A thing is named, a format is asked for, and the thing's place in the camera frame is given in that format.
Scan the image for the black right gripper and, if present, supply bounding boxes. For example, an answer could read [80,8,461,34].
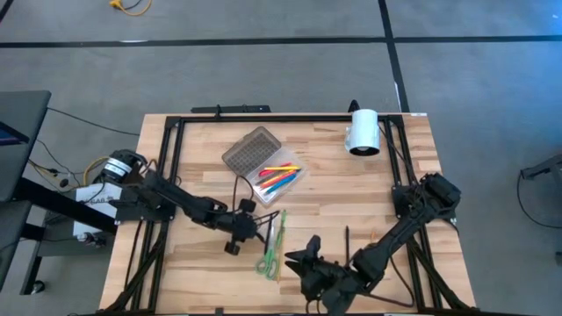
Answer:
[285,234,366,316]

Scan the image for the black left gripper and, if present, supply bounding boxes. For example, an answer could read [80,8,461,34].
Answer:
[223,198,281,256]

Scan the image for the green handled scissors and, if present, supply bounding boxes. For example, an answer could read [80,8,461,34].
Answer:
[255,217,282,283]

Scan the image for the blue multicolour click pen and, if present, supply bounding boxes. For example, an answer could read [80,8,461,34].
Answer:
[263,173,302,197]

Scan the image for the orange wooden pencil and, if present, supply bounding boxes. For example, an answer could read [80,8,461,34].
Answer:
[260,169,299,190]

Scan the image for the clear plastic supply box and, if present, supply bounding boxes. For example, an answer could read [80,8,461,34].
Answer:
[220,126,309,208]

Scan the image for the white control box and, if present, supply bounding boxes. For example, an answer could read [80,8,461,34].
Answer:
[71,181,123,239]

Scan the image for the black flat bar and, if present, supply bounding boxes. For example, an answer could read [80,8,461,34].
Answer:
[190,104,272,115]

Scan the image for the grey desk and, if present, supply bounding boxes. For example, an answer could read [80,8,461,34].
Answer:
[0,90,53,203]

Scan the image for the black floor stand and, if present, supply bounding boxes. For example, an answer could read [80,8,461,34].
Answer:
[519,152,562,182]

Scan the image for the laptop with blue screen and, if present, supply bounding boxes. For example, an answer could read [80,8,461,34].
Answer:
[0,121,31,147]

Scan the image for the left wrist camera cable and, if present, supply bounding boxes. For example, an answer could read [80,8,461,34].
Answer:
[231,174,256,212]

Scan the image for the black aluminium table frame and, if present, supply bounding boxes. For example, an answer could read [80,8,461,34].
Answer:
[103,112,478,316]

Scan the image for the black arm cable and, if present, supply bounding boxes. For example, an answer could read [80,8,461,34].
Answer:
[378,125,416,185]

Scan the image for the black floor cable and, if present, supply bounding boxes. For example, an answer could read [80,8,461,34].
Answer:
[515,170,562,230]
[46,106,141,138]

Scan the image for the black desk leg frame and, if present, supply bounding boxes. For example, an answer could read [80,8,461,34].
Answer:
[12,177,119,296]

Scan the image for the yellow floor cable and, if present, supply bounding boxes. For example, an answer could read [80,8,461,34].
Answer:
[108,0,154,18]

